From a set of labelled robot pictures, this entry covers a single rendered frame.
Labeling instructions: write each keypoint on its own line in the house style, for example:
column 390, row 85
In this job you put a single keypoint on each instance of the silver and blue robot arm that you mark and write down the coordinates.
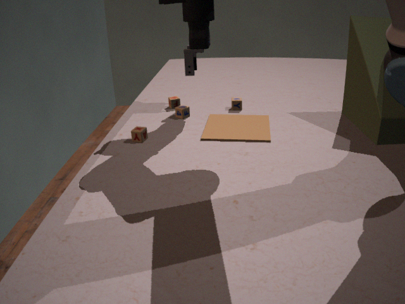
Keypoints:
column 394, row 61

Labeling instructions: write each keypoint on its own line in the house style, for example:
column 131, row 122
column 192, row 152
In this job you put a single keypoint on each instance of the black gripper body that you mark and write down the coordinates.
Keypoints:
column 197, row 13

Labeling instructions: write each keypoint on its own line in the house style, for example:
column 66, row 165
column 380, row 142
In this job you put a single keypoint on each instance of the tan flat mat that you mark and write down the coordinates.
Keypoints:
column 250, row 128

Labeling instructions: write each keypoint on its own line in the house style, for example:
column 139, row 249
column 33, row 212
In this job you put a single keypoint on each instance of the wooden letter block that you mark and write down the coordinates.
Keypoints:
column 139, row 134
column 236, row 103
column 182, row 111
column 174, row 102

